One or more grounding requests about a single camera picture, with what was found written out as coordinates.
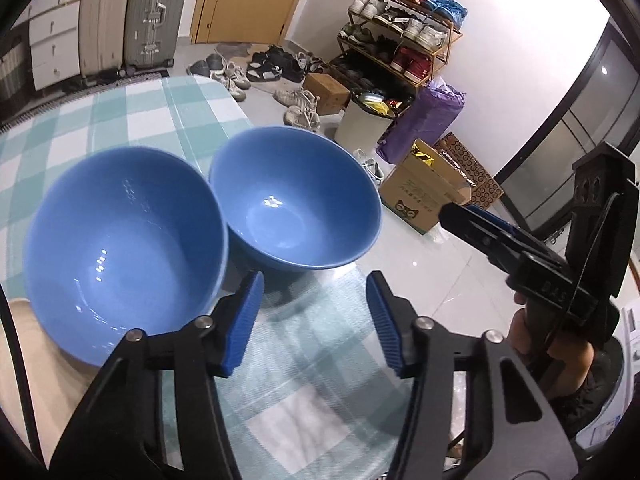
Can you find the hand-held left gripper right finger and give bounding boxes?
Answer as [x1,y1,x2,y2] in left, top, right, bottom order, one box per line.
[366,270,583,480]

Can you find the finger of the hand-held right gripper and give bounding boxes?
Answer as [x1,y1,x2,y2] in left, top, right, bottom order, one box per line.
[467,205,556,256]
[439,202,566,273]

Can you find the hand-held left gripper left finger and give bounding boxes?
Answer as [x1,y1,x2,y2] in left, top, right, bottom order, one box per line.
[47,270,266,480]

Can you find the blue bowl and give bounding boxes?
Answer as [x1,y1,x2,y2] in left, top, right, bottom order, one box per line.
[208,126,383,272]
[22,146,230,368]

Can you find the large cream ridged plate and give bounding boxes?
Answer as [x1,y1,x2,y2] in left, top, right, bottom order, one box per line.
[0,297,118,466]

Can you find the person's right forearm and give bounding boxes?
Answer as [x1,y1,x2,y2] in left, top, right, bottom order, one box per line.
[552,350,626,441]

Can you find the person's right hand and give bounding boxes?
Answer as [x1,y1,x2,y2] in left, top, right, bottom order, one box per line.
[507,305,597,402]

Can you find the patterned flat box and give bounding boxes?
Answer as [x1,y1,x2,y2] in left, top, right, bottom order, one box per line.
[432,131,505,208]

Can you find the large brown cardboard box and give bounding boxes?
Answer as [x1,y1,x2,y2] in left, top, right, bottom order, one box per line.
[378,140,473,235]

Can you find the pair of white shoes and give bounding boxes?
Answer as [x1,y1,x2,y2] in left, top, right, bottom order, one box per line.
[352,149,386,183]

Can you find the purple bag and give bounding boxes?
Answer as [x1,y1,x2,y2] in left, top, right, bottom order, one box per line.
[376,80,467,165]

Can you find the dark glass door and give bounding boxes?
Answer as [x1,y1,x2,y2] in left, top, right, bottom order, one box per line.
[500,15,640,241]

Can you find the white trash bin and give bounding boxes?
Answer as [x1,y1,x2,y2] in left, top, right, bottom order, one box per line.
[334,89,401,148]

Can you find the wooden shoe rack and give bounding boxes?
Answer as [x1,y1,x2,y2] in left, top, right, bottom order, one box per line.
[330,0,468,96]

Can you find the white round appliance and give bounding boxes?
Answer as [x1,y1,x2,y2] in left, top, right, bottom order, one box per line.
[575,305,640,453]

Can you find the small brown cardboard box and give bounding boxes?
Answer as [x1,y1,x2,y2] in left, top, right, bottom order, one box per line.
[303,72,351,116]

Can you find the rows of assorted sneakers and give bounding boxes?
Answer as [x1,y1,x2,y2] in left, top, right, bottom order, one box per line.
[332,0,468,86]

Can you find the scattered pile of shoes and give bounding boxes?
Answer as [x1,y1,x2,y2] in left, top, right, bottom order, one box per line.
[186,42,331,128]

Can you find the grey floor rug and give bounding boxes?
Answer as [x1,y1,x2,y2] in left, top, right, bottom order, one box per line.
[215,41,256,59]

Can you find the wooden door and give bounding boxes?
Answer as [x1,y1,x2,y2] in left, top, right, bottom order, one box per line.
[190,0,321,46]

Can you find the silver suitcase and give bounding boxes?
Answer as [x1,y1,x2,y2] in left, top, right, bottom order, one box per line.
[122,0,193,71]

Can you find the beige suitcase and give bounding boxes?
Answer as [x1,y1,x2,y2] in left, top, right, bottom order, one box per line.
[77,0,136,78]

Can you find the white drawer cabinet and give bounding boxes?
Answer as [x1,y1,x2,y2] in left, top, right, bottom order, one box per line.
[27,0,83,92]

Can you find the black cable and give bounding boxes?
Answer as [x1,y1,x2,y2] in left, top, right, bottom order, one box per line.
[0,285,48,466]

